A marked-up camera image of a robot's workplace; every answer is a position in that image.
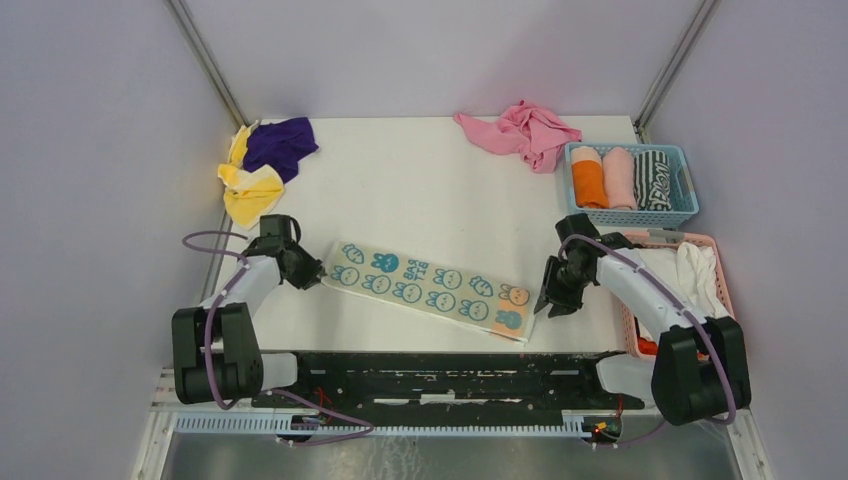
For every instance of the light pink rolled towel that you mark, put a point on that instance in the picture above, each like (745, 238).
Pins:
(618, 178)

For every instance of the pink plastic basket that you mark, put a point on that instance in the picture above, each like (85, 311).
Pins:
(654, 238)

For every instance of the yellow towel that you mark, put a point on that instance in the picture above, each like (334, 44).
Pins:
(247, 195)

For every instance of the aluminium frame rails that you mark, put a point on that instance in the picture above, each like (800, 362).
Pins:
(204, 442)

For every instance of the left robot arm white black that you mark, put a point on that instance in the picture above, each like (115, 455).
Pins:
(216, 355)

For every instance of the pink crumpled towel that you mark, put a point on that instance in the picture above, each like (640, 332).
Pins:
(534, 133)

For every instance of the blue plastic basket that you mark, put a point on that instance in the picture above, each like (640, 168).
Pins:
(682, 196)

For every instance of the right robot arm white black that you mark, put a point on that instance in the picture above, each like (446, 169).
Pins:
(700, 370)

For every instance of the orange cloth in basket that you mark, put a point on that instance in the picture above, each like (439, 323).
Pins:
(646, 347)

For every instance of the orange rolled towel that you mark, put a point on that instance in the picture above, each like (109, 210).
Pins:
(588, 178)

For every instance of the white cloth in basket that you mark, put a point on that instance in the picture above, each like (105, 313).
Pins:
(690, 271)

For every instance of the teal patterned towel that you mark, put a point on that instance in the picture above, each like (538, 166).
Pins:
(467, 298)

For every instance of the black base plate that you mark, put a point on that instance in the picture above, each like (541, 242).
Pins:
(456, 390)

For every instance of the green white striped towel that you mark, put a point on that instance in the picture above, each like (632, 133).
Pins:
(652, 181)

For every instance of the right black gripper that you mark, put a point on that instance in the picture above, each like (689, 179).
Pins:
(563, 302)

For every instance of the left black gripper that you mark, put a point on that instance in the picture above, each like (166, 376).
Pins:
(312, 268)

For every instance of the purple towel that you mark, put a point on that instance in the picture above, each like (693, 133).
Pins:
(280, 146)

